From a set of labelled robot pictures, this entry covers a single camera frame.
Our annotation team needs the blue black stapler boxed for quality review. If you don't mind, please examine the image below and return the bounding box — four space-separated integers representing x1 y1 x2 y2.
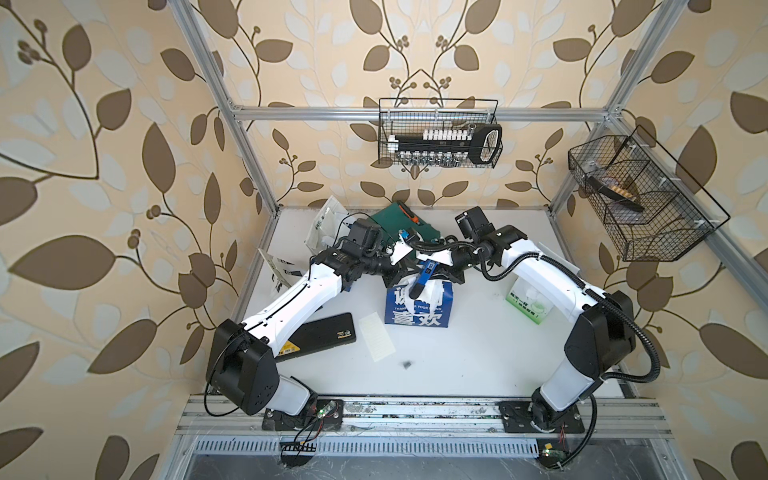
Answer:
409 260 438 300

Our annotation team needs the green plastic tool case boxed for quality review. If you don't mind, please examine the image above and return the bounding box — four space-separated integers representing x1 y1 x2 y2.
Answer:
372 201 441 241

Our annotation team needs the back wire basket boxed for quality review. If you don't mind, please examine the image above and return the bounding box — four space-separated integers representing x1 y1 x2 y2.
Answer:
377 97 503 169

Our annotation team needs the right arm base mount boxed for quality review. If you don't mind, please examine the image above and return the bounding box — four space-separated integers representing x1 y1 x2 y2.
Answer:
497 388 586 434

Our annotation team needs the green white bag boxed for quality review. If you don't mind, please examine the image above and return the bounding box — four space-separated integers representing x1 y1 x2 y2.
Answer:
506 278 554 325

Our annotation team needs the black socket tool set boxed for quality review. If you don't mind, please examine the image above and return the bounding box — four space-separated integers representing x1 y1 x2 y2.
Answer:
382 124 503 168

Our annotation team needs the dark object in right basket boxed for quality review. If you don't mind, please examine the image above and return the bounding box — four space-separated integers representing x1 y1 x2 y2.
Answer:
586 175 645 213

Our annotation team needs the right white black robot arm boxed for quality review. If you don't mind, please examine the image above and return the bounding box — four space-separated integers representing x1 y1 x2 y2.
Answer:
409 207 661 432

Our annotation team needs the wire basket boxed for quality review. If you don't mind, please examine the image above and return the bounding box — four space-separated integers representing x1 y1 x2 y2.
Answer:
568 125 731 262
377 97 503 169

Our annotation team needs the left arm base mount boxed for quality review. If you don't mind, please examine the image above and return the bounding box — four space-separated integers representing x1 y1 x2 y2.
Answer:
262 393 345 432

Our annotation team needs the right wire basket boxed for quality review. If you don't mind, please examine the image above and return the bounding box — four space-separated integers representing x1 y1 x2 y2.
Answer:
568 125 731 262

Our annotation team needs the blue white bag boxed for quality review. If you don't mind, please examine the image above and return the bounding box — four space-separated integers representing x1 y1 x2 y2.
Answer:
384 275 454 328
305 196 349 254

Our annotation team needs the black flat box yellow label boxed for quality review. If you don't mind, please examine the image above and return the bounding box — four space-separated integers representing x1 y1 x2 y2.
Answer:
276 312 357 362

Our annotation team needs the white receipt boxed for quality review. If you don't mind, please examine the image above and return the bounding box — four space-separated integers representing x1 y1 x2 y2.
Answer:
359 313 396 362

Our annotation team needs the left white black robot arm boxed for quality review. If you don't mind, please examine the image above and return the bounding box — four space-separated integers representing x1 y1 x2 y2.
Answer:
205 218 419 416

